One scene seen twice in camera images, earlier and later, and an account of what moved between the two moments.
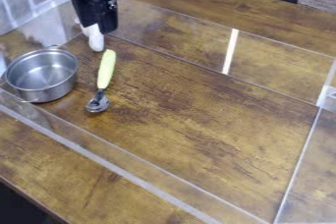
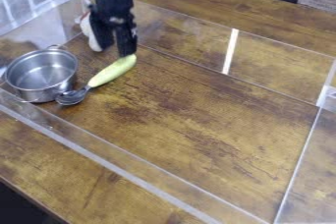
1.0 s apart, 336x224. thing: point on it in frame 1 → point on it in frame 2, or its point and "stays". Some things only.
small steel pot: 41,75 stays
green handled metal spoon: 105,72 → 119,67
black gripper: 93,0 → 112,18
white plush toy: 95,35 stays
